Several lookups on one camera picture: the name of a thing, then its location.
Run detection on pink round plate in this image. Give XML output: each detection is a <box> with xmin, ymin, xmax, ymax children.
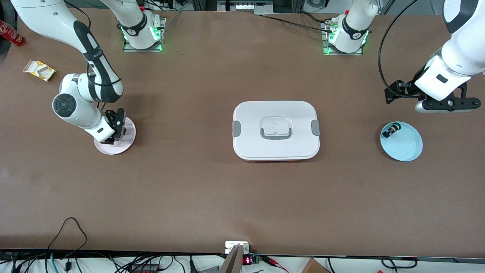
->
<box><xmin>94</xmin><ymin>117</ymin><xmax>136</xmax><ymax>155</ymax></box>

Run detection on light blue round plate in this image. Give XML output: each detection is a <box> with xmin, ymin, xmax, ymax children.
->
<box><xmin>380</xmin><ymin>121</ymin><xmax>423</xmax><ymax>162</ymax></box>

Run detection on yellow snack packet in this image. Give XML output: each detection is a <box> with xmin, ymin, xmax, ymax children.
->
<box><xmin>22</xmin><ymin>59</ymin><xmax>57</xmax><ymax>82</ymax></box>

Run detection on white lunch box grey clips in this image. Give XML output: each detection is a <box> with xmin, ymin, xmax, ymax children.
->
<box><xmin>232</xmin><ymin>100</ymin><xmax>321</xmax><ymax>162</ymax></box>

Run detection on red soda can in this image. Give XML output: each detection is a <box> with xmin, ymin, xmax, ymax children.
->
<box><xmin>0</xmin><ymin>20</ymin><xmax>27</xmax><ymax>47</ymax></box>

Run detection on small white mounting block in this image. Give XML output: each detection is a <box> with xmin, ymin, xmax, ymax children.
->
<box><xmin>225</xmin><ymin>241</ymin><xmax>250</xmax><ymax>254</ymax></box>

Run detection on white power strip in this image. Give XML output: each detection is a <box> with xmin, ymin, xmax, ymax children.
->
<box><xmin>218</xmin><ymin>0</ymin><xmax>273</xmax><ymax>12</ymax></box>

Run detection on brown cardboard box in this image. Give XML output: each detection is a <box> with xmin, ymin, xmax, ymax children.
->
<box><xmin>301</xmin><ymin>258</ymin><xmax>330</xmax><ymax>273</ymax></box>

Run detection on red and black leads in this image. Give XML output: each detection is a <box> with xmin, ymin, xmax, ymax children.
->
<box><xmin>261</xmin><ymin>256</ymin><xmax>288</xmax><ymax>271</ymax></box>

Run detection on green push button switch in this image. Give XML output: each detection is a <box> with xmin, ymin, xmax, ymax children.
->
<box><xmin>382</xmin><ymin>122</ymin><xmax>402</xmax><ymax>139</ymax></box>

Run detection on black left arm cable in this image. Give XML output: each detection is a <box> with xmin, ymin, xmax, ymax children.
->
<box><xmin>378</xmin><ymin>0</ymin><xmax>422</xmax><ymax>100</ymax></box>

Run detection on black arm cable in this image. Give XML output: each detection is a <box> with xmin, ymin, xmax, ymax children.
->
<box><xmin>378</xmin><ymin>0</ymin><xmax>422</xmax><ymax>100</ymax></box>
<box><xmin>64</xmin><ymin>0</ymin><xmax>122</xmax><ymax>110</ymax></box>

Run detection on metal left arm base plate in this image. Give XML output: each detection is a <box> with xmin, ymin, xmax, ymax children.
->
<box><xmin>322</xmin><ymin>21</ymin><xmax>363</xmax><ymax>56</ymax></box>

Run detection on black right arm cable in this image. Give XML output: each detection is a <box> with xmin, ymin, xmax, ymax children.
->
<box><xmin>64</xmin><ymin>0</ymin><xmax>122</xmax><ymax>110</ymax></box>

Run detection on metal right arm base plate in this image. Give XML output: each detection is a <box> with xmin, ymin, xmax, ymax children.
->
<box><xmin>123</xmin><ymin>17</ymin><xmax>166</xmax><ymax>52</ymax></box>

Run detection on thin black looped cable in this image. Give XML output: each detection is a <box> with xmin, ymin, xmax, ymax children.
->
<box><xmin>47</xmin><ymin>217</ymin><xmax>88</xmax><ymax>253</ymax></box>

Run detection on black cable across table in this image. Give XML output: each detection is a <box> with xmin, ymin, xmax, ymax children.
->
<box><xmin>261</xmin><ymin>13</ymin><xmax>334</xmax><ymax>33</ymax></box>

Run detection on black coiled cable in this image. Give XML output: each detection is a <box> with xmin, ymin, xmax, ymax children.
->
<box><xmin>381</xmin><ymin>257</ymin><xmax>418</xmax><ymax>269</ymax></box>

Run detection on grey metal camera pole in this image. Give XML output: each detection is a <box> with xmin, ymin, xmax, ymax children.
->
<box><xmin>219</xmin><ymin>245</ymin><xmax>244</xmax><ymax>273</ymax></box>

